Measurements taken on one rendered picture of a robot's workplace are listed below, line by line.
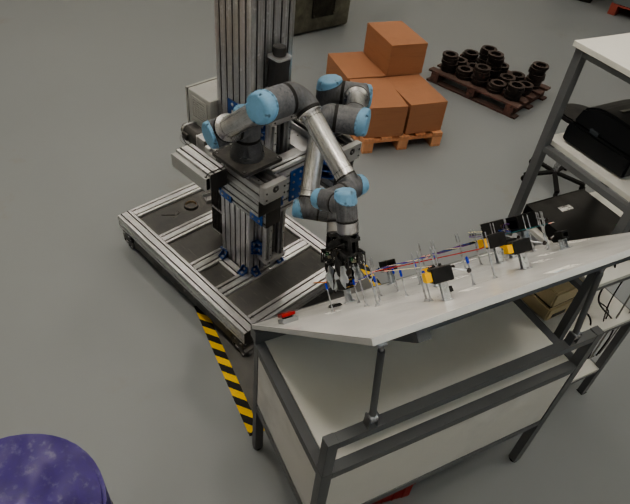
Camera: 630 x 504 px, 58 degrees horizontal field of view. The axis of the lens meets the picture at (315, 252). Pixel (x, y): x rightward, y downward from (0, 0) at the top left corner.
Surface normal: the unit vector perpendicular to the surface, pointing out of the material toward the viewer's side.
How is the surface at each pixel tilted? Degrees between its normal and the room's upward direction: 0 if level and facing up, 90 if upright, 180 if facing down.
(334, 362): 0
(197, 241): 0
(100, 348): 0
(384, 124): 90
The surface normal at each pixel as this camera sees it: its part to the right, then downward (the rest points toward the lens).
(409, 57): 0.35, 0.65
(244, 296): 0.08, -0.74
